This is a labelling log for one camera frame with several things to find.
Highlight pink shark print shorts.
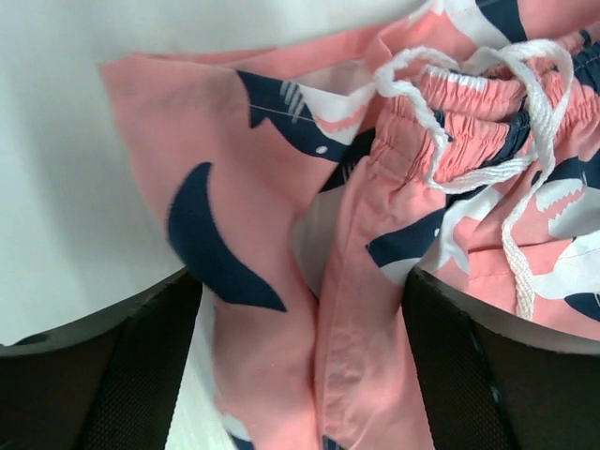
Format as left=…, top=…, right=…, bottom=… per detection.
left=100, top=1, right=599, bottom=449

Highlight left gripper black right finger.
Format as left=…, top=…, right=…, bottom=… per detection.
left=403, top=268, right=599, bottom=449

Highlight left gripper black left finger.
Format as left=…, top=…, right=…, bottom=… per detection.
left=1, top=270, right=203, bottom=449

